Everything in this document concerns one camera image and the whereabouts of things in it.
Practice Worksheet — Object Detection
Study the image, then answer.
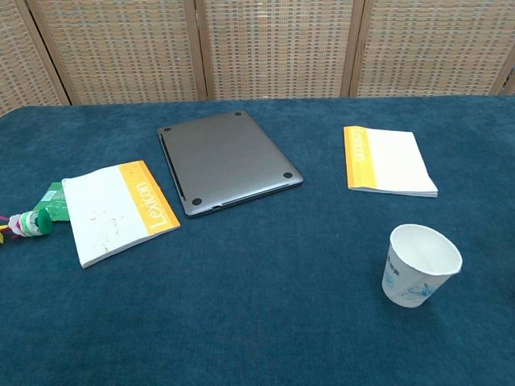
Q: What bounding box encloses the white paper cup blue print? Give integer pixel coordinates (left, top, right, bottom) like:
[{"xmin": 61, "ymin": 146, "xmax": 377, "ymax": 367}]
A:
[{"xmin": 381, "ymin": 224, "xmax": 464, "ymax": 310}]

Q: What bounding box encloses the grey closed laptop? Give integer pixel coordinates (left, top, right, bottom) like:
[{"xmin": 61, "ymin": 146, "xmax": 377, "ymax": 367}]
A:
[{"xmin": 156, "ymin": 111, "xmax": 304, "ymax": 220}]

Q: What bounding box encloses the blue tablecloth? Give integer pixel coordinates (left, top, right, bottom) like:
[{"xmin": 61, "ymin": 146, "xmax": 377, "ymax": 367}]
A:
[{"xmin": 0, "ymin": 94, "xmax": 515, "ymax": 386}]

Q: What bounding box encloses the clean Lexicon notebook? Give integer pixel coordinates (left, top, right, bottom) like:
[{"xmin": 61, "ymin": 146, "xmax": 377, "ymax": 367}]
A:
[{"xmin": 343, "ymin": 125, "xmax": 439, "ymax": 199}]

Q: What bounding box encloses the woven folding screen panel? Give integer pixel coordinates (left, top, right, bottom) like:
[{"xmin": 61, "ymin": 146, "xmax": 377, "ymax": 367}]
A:
[
  {"xmin": 195, "ymin": 0, "xmax": 365, "ymax": 101},
  {"xmin": 26, "ymin": 0, "xmax": 210, "ymax": 107},
  {"xmin": 0, "ymin": 0, "xmax": 70, "ymax": 118},
  {"xmin": 349, "ymin": 0, "xmax": 515, "ymax": 98}
]

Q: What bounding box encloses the stained Lexicon notebook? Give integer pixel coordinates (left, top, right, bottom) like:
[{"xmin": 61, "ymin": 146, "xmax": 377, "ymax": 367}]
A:
[{"xmin": 61, "ymin": 159, "xmax": 182, "ymax": 270}]

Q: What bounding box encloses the green card package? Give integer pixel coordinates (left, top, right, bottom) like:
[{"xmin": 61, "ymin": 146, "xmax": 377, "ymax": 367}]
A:
[{"xmin": 31, "ymin": 180, "xmax": 73, "ymax": 224}]

